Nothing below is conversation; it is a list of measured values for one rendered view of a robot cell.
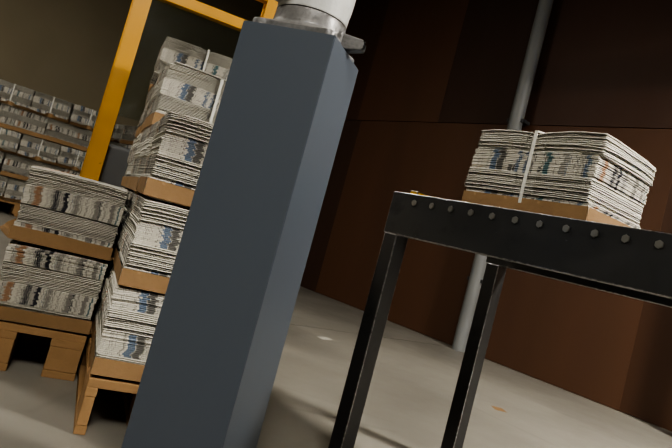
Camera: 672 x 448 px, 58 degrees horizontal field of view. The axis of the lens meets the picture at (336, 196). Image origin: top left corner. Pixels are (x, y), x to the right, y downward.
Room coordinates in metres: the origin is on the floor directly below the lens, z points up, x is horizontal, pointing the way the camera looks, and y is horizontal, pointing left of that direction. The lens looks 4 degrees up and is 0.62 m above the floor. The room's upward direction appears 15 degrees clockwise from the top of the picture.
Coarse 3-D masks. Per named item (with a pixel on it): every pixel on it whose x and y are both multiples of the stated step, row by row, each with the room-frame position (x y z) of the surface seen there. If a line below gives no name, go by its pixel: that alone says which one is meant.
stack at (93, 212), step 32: (32, 192) 1.81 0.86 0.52; (64, 192) 1.84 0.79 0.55; (96, 192) 1.87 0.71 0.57; (32, 224) 1.82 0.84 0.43; (64, 224) 1.85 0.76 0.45; (96, 224) 1.88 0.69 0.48; (32, 256) 1.82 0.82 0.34; (64, 256) 1.86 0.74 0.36; (0, 288) 1.80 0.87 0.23; (32, 288) 1.83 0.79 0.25; (64, 288) 1.87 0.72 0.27; (96, 288) 1.90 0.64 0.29; (0, 320) 1.82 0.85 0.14; (0, 352) 1.82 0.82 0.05; (64, 352) 1.88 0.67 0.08
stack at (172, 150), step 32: (160, 128) 1.69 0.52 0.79; (192, 128) 1.56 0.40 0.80; (160, 160) 1.53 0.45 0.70; (192, 160) 1.57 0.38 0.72; (128, 192) 2.30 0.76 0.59; (128, 224) 1.84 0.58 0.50; (160, 224) 1.55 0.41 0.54; (128, 256) 1.53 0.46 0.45; (160, 256) 1.56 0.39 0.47; (128, 288) 1.55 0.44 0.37; (96, 320) 1.91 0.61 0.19; (128, 320) 1.55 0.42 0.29; (96, 352) 1.57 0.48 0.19; (128, 352) 1.56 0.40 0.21; (96, 384) 1.54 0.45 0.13; (128, 384) 1.56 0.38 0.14; (128, 416) 1.68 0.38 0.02
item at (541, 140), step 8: (528, 136) 1.59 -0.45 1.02; (544, 136) 1.55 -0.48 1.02; (528, 144) 1.58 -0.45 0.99; (536, 144) 1.56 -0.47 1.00; (544, 144) 1.54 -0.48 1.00; (528, 152) 1.57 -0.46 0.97; (536, 152) 1.56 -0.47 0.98; (536, 160) 1.55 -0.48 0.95; (520, 168) 1.58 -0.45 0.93; (536, 168) 1.55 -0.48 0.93; (520, 176) 1.57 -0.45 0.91; (528, 176) 1.56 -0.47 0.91; (520, 184) 1.57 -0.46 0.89; (528, 184) 1.55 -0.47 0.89; (512, 192) 1.58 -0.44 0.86; (528, 192) 1.55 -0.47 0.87
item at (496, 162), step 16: (480, 144) 1.70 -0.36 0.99; (496, 144) 1.66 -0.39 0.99; (512, 144) 1.62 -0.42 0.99; (480, 160) 1.69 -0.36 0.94; (496, 160) 1.65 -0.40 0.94; (512, 160) 1.61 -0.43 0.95; (480, 176) 1.67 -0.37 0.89; (496, 176) 1.63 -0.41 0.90; (512, 176) 1.59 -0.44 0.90; (496, 192) 1.63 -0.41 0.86
